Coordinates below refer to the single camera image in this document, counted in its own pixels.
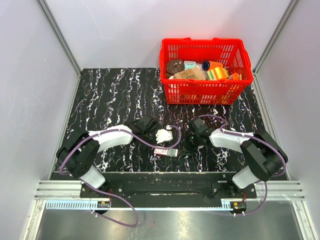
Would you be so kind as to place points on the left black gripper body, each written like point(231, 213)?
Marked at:
point(150, 136)

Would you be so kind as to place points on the orange small packet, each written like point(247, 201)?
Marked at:
point(235, 76)

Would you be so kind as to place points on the red white staple box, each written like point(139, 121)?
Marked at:
point(170, 152)

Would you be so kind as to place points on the black mounting base plate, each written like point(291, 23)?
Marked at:
point(199, 184)

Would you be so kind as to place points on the teal white box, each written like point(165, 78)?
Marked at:
point(189, 64)

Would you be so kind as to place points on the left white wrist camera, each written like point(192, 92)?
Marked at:
point(164, 135)

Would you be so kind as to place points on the brown cardboard packet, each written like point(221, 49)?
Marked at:
point(191, 73)

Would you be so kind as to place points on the red plastic basket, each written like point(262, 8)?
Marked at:
point(230, 52)

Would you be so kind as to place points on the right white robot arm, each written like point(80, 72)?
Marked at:
point(264, 157)

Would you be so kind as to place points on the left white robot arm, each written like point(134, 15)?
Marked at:
point(77, 154)

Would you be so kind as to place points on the yellow green striped box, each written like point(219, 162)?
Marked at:
point(217, 74)

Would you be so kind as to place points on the brown round item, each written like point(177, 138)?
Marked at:
point(175, 66)

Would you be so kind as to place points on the orange bottle blue cap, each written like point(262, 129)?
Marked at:
point(208, 65)

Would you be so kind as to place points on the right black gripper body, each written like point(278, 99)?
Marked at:
point(193, 143)

